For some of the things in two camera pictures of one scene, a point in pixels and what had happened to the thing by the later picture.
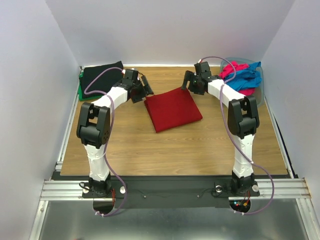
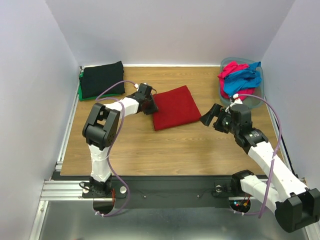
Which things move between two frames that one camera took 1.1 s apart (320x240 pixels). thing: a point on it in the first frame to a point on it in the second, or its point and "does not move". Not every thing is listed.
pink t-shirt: (228, 72) does not move
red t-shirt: (171, 109) does not move
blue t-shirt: (249, 78) does not move
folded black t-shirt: (103, 83) does not move
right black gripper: (191, 81) to (219, 118)
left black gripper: (146, 90) to (154, 109)
